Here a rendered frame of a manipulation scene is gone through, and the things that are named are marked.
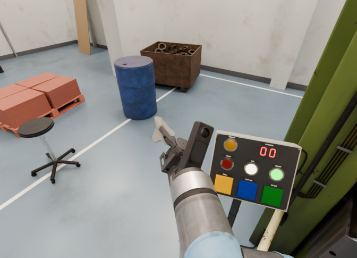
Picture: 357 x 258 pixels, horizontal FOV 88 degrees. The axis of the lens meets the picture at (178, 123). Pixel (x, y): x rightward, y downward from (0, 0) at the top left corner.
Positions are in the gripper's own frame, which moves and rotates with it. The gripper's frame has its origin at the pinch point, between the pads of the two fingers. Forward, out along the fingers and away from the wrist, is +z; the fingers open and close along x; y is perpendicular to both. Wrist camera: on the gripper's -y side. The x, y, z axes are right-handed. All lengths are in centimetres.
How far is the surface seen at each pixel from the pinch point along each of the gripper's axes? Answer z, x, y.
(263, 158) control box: 2.8, 43.7, 0.2
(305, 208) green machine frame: 0, 97, 16
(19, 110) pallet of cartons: 210, -97, 182
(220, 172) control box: 6.1, 34.6, 16.2
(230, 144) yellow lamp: 10.3, 32.1, 4.1
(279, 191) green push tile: -7, 53, 6
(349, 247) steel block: -25, 83, 7
